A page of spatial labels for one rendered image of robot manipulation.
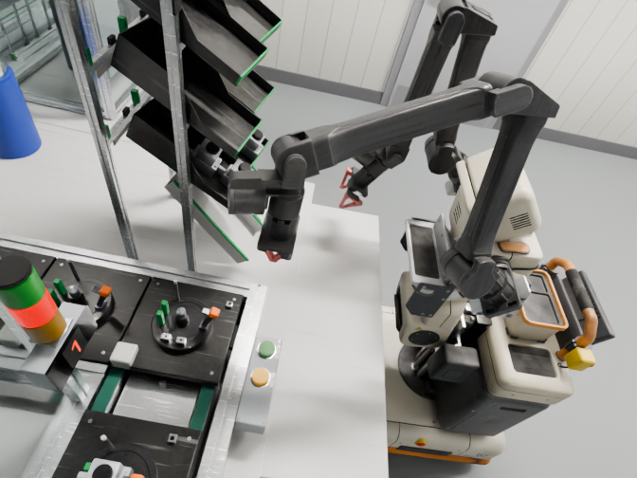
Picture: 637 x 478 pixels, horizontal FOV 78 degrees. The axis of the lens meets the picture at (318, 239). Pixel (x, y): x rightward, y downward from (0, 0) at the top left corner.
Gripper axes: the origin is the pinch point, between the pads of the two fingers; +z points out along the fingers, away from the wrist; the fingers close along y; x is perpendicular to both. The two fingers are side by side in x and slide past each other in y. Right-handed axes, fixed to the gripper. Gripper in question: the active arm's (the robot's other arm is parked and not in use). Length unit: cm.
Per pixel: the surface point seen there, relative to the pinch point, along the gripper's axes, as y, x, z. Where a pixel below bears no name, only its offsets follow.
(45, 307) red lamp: 25.2, -28.5, -9.7
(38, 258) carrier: -5, -58, 28
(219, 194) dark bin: -15.2, -15.7, 1.2
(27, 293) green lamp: 25.9, -28.9, -14.5
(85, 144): -62, -78, 40
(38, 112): -74, -103, 41
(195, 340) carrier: 9.5, -13.2, 25.0
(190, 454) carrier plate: 32.1, -6.8, 26.8
